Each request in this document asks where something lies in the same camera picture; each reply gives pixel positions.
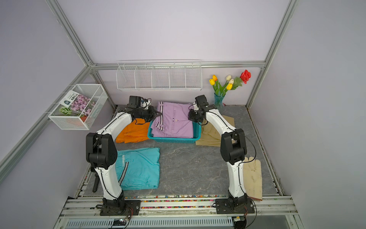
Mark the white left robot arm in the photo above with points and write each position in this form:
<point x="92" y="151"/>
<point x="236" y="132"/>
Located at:
<point x="101" y="151"/>

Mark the white wire wall shelf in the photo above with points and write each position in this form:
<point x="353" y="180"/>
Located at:
<point x="159" y="75"/>

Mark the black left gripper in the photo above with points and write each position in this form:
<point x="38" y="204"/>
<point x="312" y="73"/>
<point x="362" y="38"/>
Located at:
<point x="152" y="113"/>

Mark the artificial tulips and rose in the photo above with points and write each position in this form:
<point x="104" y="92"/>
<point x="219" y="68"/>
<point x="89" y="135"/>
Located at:
<point x="230" y="84"/>

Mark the teal pants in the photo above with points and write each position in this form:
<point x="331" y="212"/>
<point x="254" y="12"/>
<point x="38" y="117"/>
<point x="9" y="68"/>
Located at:
<point x="138" y="169"/>

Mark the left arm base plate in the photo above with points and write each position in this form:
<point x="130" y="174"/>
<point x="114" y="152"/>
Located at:
<point x="120" y="207"/>

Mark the orange pants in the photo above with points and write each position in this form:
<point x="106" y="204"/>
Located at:
<point x="136" y="131"/>

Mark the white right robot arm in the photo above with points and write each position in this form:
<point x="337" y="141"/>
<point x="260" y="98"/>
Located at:
<point x="233" y="142"/>

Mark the white wire side basket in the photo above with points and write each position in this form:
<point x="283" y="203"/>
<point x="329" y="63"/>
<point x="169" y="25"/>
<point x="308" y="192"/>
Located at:
<point x="61" y="114"/>

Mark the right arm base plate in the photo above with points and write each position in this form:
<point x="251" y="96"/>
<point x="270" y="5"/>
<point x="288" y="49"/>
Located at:
<point x="231" y="205"/>

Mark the purple potted flowers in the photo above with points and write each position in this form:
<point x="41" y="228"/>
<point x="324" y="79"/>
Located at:
<point x="82" y="107"/>

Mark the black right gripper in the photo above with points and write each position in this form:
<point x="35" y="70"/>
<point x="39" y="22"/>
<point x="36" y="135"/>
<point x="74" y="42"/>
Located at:
<point x="191" y="116"/>

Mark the khaki pants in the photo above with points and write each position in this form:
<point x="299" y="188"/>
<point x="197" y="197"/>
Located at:
<point x="209" y="136"/>

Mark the teal plastic basket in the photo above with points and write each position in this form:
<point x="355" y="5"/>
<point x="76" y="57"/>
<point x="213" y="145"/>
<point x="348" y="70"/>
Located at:
<point x="196" y="136"/>

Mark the black slotted spatula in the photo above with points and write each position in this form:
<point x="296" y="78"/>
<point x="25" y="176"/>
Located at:
<point x="96" y="180"/>

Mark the purple pants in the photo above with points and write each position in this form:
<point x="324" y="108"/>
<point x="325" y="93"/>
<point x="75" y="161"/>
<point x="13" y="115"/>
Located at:
<point x="173" y="122"/>

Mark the glass flower vase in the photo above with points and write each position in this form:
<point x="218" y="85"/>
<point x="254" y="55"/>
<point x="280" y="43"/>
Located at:
<point x="218" y="102"/>

